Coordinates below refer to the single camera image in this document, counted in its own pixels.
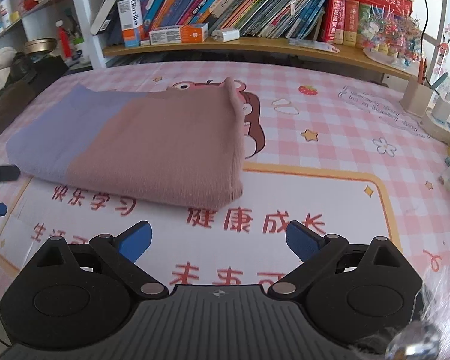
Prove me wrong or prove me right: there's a colourful ornament cluster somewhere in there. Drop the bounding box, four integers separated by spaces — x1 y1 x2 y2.
362 4 422 69

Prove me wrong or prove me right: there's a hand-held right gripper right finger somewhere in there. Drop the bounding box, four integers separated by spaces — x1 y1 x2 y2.
267 220 413 298

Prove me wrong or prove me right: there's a purple and pink sweater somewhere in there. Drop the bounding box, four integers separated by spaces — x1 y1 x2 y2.
5 77 246 209

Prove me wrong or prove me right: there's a gold metal bowl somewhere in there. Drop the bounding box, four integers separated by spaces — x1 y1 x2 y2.
23 37 58 55

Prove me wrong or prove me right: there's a pink checkered printed mat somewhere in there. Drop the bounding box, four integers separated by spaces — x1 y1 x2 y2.
0 60 450 346

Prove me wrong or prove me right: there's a wooden bookshelf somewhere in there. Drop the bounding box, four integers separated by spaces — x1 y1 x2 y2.
101 0 447 81

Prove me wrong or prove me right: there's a flat white orange box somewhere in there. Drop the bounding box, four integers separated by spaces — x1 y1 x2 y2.
149 23 209 45

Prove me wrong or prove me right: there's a white power adapter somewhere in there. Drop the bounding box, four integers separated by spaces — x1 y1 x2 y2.
431 95 450 121

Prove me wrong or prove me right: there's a white shelf post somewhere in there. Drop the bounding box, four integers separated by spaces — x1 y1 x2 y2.
67 0 109 69

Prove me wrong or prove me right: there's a dark brown clothing pile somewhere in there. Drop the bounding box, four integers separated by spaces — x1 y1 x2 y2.
0 47 70 147

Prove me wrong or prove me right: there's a beige pen holder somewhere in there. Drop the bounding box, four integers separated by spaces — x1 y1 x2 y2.
401 79 436 118

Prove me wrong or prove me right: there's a row of colourful books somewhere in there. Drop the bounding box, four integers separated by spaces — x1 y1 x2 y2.
90 0 413 49

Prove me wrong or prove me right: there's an upright white orange box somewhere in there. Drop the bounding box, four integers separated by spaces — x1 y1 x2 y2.
117 0 143 48

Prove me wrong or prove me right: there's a white charger plug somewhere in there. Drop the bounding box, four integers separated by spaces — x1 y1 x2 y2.
212 28 241 44

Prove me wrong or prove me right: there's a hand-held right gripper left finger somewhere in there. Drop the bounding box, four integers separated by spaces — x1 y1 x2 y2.
29 220 169 298

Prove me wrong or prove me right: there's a cluttered side shelf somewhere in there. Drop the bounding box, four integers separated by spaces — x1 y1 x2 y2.
0 0 74 46

